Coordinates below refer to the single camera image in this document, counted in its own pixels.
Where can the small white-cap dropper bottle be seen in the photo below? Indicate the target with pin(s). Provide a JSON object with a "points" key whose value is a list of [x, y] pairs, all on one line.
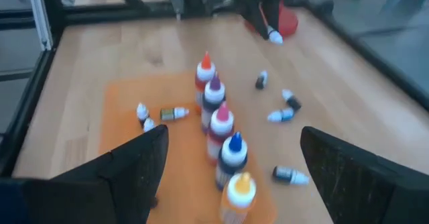
{"points": [[292, 100], [262, 80], [290, 176], [281, 115], [275, 37], [142, 111], [149, 125]]}

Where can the silver metal bracket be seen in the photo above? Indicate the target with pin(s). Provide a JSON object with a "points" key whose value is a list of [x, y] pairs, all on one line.
{"points": [[40, 19]]}

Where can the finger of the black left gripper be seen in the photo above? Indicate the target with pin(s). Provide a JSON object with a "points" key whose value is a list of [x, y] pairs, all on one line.
{"points": [[256, 16], [275, 11]]}

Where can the black aluminium table frame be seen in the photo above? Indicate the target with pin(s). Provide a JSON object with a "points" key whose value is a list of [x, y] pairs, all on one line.
{"points": [[28, 110]]}

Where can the large blue-cap colouring bottle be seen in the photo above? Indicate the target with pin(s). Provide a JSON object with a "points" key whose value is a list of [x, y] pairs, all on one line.
{"points": [[234, 155]]}

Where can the large purple-cap colouring bottle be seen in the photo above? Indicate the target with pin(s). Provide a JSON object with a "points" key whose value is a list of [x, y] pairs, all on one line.
{"points": [[214, 95]]}

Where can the orange translucent plastic tray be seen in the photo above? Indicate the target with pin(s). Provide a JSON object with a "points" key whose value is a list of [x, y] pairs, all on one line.
{"points": [[187, 190]]}

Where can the small green dropper bottle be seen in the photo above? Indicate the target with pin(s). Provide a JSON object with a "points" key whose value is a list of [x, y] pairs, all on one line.
{"points": [[173, 113]]}

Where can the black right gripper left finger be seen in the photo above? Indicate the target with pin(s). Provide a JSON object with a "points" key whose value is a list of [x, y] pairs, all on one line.
{"points": [[134, 183]]}

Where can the red desk lamp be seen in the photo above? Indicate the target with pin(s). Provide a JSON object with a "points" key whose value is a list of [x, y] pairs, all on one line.
{"points": [[288, 23]]}

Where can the large orange-cap colouring bottle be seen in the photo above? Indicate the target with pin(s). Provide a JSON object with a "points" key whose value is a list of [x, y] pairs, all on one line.
{"points": [[205, 71]]}

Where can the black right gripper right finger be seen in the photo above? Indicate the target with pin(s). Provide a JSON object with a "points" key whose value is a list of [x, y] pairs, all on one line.
{"points": [[362, 190]]}

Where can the large pink-cap colouring bottle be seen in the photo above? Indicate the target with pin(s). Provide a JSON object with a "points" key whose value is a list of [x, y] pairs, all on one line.
{"points": [[221, 125]]}

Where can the large yellow-cap colouring bottle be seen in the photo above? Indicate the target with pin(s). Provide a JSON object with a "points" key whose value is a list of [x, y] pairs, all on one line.
{"points": [[240, 194]]}

